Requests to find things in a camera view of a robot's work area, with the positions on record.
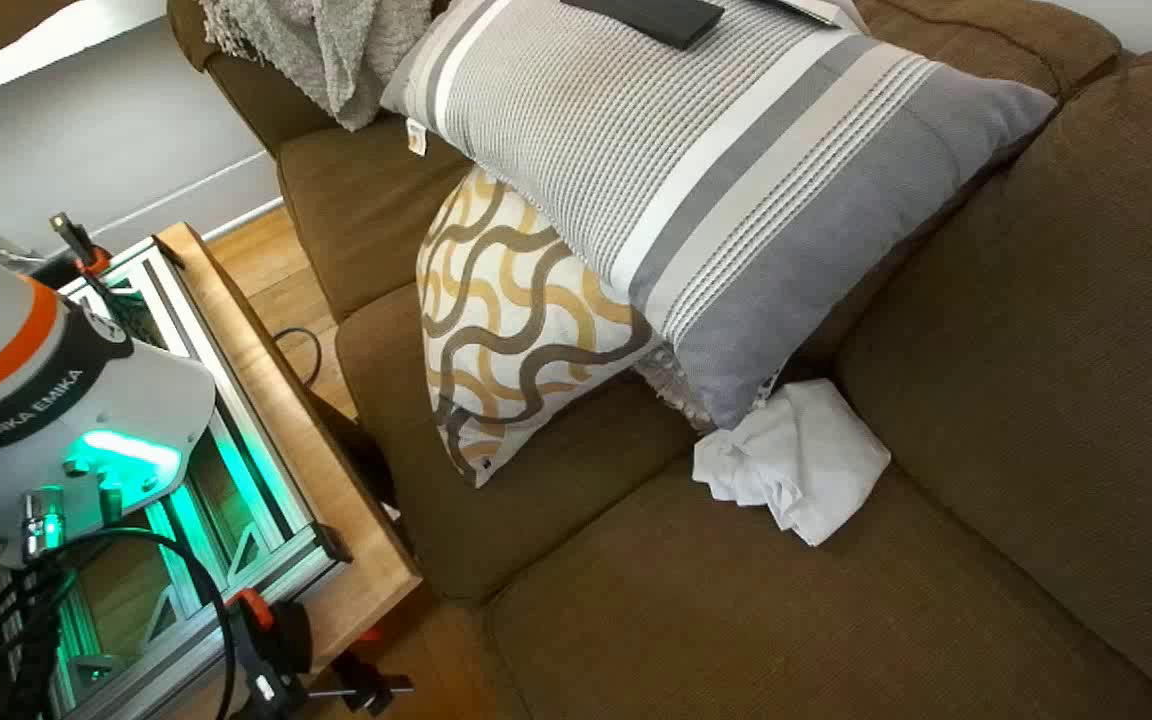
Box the white cloth towel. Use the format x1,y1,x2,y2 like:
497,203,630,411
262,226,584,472
688,376,897,553

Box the black remote control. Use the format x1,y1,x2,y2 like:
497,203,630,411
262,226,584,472
559,0,729,50

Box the wavy patterned beige pillow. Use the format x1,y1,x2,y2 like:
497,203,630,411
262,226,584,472
412,164,670,490

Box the grey striped pillow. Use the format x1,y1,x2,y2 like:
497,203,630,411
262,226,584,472
375,0,1060,433

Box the large orange black clamp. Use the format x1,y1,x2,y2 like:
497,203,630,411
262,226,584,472
222,582,415,720

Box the grey knitted blanket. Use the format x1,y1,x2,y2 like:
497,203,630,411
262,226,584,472
197,0,435,137

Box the brown fabric sofa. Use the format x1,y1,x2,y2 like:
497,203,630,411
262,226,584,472
165,0,1152,720

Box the small orange black clamp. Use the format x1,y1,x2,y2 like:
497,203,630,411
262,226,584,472
46,209,120,291

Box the thin black floor cable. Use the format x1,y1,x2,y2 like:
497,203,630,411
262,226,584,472
270,323,327,390

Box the black cable bundle at base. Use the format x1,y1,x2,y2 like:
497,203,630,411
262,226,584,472
0,525,240,720

